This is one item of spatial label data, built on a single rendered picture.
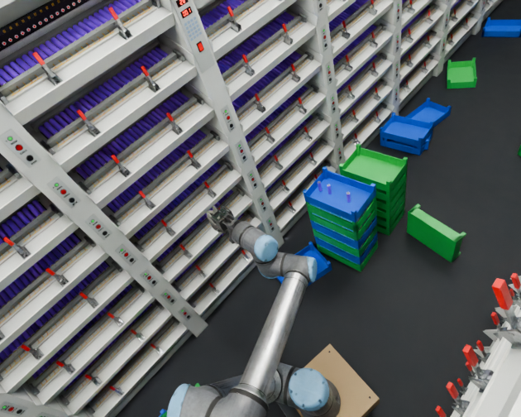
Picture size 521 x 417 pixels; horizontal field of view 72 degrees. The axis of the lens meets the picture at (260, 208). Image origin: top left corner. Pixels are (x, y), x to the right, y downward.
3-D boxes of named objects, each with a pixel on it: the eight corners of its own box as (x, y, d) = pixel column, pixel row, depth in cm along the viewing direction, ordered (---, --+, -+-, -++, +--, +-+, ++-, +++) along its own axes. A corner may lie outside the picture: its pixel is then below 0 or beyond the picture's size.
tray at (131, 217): (229, 150, 169) (227, 131, 157) (128, 239, 149) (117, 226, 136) (199, 127, 175) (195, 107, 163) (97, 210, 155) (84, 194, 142)
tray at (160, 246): (241, 179, 184) (241, 169, 175) (150, 264, 163) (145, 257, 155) (214, 156, 189) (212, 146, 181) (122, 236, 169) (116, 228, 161)
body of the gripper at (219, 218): (222, 203, 143) (241, 216, 136) (229, 218, 149) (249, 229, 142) (208, 217, 140) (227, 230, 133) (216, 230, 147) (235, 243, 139)
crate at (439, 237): (451, 263, 198) (461, 254, 200) (456, 242, 183) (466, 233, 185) (406, 232, 217) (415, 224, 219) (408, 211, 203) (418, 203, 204)
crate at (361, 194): (376, 194, 181) (375, 184, 175) (355, 222, 173) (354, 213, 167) (326, 176, 198) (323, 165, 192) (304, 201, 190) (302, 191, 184)
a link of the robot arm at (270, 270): (284, 283, 138) (276, 266, 129) (257, 278, 143) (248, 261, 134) (291, 262, 143) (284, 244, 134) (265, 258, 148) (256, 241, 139)
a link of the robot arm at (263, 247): (265, 269, 129) (258, 252, 122) (243, 252, 137) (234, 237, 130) (283, 251, 133) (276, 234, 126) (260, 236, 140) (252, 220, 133)
